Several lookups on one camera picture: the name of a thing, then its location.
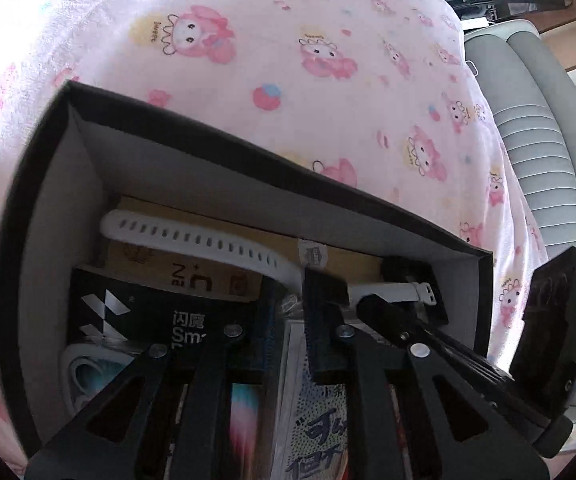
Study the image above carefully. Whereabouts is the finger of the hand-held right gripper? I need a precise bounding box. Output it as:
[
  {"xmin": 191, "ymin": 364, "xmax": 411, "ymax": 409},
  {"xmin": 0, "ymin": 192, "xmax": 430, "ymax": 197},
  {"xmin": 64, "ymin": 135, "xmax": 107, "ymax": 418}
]
[
  {"xmin": 382, "ymin": 256, "xmax": 449, "ymax": 327},
  {"xmin": 357, "ymin": 296, "xmax": 513, "ymax": 392}
]

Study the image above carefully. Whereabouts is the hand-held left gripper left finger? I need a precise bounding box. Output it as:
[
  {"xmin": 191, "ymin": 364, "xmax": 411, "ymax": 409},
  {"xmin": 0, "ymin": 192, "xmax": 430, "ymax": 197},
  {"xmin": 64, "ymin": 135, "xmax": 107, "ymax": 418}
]
[{"xmin": 24, "ymin": 276, "xmax": 289, "ymax": 480}]

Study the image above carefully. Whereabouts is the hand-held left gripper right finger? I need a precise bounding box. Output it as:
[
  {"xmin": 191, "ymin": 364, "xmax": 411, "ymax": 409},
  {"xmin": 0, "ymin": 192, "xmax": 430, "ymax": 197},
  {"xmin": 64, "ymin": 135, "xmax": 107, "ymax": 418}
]
[{"xmin": 304, "ymin": 266, "xmax": 552, "ymax": 480}]

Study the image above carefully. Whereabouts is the white perforated watch strap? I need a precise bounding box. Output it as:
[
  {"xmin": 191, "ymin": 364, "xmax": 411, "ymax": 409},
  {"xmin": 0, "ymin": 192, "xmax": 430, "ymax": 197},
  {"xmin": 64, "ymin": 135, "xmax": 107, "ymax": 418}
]
[{"xmin": 99, "ymin": 209, "xmax": 443, "ymax": 311}]

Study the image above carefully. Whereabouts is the black cardboard box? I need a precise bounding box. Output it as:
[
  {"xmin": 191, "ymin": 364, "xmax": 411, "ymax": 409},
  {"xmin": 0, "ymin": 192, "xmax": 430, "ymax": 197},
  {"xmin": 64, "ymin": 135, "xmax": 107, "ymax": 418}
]
[{"xmin": 0, "ymin": 80, "xmax": 496, "ymax": 466}]

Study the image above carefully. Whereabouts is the white booklet black print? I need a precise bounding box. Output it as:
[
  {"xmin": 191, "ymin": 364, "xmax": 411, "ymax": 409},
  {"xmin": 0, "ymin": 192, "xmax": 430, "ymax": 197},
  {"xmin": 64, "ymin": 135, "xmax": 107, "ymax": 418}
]
[{"xmin": 273, "ymin": 320, "xmax": 363, "ymax": 480}]

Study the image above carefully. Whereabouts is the black box white print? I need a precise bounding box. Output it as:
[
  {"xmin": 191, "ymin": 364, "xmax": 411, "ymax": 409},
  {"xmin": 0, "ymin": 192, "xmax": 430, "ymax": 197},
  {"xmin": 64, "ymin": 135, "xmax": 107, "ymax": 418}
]
[{"xmin": 68, "ymin": 266, "xmax": 263, "ymax": 358}]

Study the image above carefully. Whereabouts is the tan cardboard box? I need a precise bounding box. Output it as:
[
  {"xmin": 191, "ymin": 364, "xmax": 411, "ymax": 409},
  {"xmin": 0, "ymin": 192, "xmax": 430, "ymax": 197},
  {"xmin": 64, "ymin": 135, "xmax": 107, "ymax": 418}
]
[{"xmin": 105, "ymin": 195, "xmax": 386, "ymax": 306}]

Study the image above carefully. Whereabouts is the white blue round case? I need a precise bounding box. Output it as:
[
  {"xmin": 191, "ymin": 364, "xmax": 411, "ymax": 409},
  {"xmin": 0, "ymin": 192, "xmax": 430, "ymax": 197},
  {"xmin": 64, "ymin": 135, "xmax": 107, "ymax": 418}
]
[{"xmin": 60, "ymin": 344, "xmax": 136, "ymax": 413}]

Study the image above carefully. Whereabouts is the grey ribbed sofa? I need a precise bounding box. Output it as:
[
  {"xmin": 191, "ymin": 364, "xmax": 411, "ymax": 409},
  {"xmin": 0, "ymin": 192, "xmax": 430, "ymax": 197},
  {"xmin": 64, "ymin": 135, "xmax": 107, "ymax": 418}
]
[{"xmin": 462, "ymin": 17, "xmax": 576, "ymax": 411}]

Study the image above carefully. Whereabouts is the pink printed blanket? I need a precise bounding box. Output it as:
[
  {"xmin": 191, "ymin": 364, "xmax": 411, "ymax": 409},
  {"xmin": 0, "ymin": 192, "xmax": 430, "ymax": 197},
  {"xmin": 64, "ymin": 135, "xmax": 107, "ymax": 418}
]
[{"xmin": 0, "ymin": 0, "xmax": 551, "ymax": 476}]

